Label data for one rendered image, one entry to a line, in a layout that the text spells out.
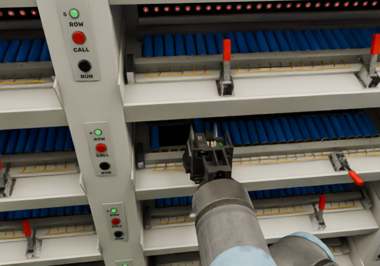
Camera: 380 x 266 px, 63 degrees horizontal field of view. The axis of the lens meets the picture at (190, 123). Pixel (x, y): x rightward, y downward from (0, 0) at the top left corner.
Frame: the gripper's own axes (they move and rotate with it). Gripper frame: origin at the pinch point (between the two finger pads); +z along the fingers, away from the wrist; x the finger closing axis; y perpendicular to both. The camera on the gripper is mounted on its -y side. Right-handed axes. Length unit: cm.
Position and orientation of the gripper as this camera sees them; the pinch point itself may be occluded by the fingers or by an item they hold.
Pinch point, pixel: (201, 137)
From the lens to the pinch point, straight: 67.5
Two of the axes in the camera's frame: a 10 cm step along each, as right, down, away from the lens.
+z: -1.1, -5.3, 8.4
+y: 0.0, -8.5, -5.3
